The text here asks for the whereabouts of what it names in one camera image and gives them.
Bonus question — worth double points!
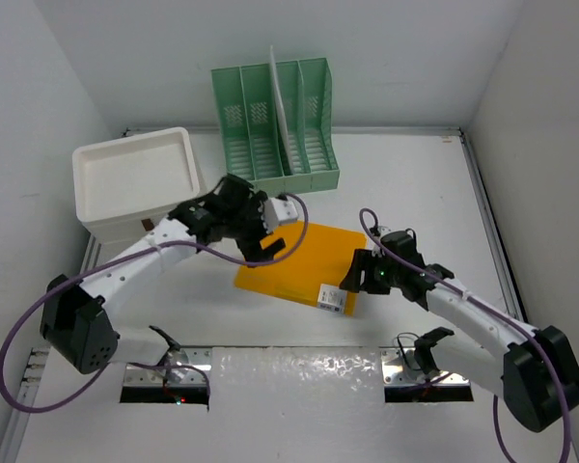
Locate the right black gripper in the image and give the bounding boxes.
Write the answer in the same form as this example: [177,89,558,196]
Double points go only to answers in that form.
[340,248,402,295]

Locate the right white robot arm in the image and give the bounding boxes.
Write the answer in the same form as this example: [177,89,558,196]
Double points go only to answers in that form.
[341,230,579,432]

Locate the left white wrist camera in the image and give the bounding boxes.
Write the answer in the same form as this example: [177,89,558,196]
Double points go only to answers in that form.
[262,198,299,232]

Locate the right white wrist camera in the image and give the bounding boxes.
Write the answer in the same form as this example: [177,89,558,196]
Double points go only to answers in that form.
[370,225,391,242]

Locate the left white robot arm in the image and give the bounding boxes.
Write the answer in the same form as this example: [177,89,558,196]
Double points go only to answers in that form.
[40,175,298,374]

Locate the white front shelf board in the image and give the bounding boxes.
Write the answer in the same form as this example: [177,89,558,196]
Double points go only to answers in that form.
[14,342,579,463]

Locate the green four-slot file organizer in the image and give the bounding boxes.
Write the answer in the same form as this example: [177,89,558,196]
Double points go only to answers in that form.
[211,58,340,196]

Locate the orange paper folder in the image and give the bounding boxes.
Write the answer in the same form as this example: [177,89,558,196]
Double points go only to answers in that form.
[234,223,367,316]

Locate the clear mesh document pouch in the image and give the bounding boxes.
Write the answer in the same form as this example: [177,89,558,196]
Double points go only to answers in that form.
[268,45,294,175]

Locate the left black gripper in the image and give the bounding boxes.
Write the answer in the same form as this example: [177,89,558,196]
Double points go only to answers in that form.
[223,192,283,264]

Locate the white plastic drawer unit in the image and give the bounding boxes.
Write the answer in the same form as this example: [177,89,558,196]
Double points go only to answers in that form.
[71,126,208,247]

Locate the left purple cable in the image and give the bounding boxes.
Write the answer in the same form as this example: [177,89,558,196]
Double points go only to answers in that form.
[0,192,310,415]

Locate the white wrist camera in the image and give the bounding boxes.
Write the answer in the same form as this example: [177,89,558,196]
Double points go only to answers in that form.
[370,225,391,242]
[262,198,299,232]

